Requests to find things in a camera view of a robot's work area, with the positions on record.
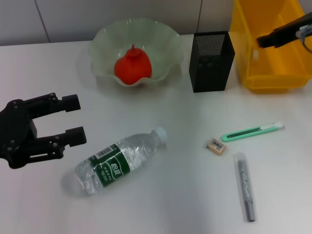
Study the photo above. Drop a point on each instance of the red pear-shaped fruit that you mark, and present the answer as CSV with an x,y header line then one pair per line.
x,y
132,68

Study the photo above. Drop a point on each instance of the grey pen in clear sleeve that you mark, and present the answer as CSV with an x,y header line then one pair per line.
x,y
245,185

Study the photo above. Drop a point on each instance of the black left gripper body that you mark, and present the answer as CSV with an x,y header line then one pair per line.
x,y
17,131

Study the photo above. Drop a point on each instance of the beige eraser with barcode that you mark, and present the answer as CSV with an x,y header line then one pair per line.
x,y
215,146

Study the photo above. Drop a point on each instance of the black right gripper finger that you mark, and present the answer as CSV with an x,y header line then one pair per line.
x,y
271,39

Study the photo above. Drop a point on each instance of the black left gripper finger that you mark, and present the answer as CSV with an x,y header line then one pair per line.
x,y
76,136
72,103

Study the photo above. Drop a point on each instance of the white paper ball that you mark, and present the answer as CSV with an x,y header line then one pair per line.
x,y
256,54

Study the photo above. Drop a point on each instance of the yellow plastic storage bin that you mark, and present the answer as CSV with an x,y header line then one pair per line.
x,y
273,68

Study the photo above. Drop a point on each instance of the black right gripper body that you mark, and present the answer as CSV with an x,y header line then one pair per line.
x,y
293,26

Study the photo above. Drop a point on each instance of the clear green-label water bottle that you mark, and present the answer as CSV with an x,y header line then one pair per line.
x,y
114,163

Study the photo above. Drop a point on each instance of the mint green utility knife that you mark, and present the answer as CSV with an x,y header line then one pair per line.
x,y
243,134

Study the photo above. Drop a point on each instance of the pale green wavy fruit bowl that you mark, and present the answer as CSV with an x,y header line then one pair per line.
x,y
156,44

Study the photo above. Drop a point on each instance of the black mesh pen holder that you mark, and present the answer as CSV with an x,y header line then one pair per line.
x,y
209,70

